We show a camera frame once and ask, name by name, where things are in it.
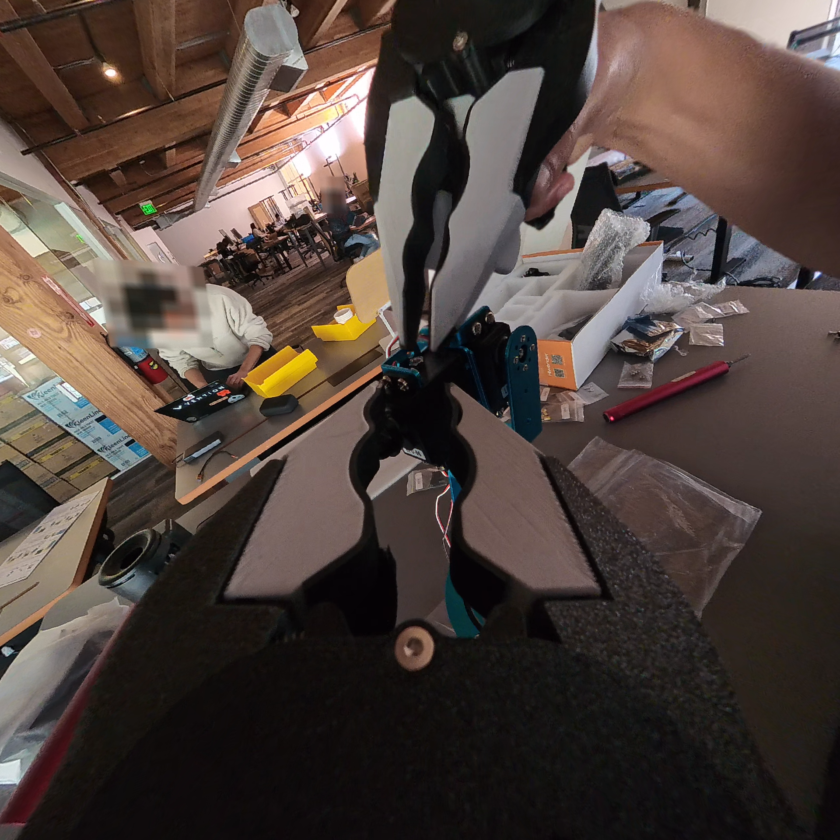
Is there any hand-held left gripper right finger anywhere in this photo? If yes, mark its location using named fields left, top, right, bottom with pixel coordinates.
left=446, top=384, right=602, bottom=635

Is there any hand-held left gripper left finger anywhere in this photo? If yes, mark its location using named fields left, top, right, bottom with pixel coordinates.
left=223, top=384, right=399, bottom=635

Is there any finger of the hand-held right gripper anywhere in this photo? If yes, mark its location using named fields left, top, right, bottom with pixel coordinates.
left=428, top=66, right=547, bottom=353
left=373, top=95, right=455, bottom=350

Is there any blue toy robot arm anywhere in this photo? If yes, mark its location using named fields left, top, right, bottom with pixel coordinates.
left=381, top=305, right=546, bottom=641

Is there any person's right forearm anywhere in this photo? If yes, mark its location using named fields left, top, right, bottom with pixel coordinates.
left=577, top=0, right=840, bottom=278

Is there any office desk with wooden edge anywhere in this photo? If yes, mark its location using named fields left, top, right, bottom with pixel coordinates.
left=0, top=478, right=114, bottom=647
left=174, top=328, right=395, bottom=506

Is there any grey desk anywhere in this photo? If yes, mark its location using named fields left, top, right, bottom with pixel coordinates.
left=39, top=282, right=840, bottom=840

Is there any person's right hand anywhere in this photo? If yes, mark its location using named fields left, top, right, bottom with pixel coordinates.
left=527, top=85, right=616, bottom=224

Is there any wooden panel stand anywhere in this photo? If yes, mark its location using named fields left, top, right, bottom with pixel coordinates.
left=346, top=248, right=396, bottom=327

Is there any small parts bag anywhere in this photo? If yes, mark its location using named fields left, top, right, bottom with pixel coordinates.
left=406, top=465, right=455, bottom=497

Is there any bubble wrap bundle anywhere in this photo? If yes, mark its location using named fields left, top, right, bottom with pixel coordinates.
left=581, top=209, right=652, bottom=291

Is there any clear plastic bag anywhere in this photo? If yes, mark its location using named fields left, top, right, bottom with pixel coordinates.
left=567, top=436, right=763, bottom=619

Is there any yellow plastic bin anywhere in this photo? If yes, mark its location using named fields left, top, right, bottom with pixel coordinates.
left=310, top=308, right=379, bottom=344
left=243, top=346, right=320, bottom=399

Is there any white and orange cardboard box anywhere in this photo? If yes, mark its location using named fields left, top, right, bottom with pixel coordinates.
left=486, top=241, right=665, bottom=392

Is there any black laptop with stickers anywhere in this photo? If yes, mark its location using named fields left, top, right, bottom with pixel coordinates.
left=155, top=379, right=248, bottom=427

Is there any black ribbed tube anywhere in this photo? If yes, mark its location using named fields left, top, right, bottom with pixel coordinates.
left=97, top=527, right=177, bottom=599

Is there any red screwdriver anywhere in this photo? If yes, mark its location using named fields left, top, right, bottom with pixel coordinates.
left=602, top=354, right=752, bottom=424

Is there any crumpled clear plastic wrap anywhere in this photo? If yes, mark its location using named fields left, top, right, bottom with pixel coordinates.
left=640, top=279, right=728, bottom=316

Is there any pile of tiny packets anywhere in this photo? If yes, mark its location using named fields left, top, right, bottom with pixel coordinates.
left=543, top=298, right=750, bottom=424

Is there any stack of cardboard boxes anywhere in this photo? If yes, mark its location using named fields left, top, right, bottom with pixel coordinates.
left=0, top=374, right=153, bottom=503

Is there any printed paper sheet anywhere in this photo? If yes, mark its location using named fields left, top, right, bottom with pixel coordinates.
left=0, top=489, right=101, bottom=589

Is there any red white servo cable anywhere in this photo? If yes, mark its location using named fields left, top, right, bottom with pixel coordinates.
left=432, top=469, right=462, bottom=560

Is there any silver air duct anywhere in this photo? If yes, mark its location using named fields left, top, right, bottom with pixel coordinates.
left=193, top=5, right=309, bottom=212

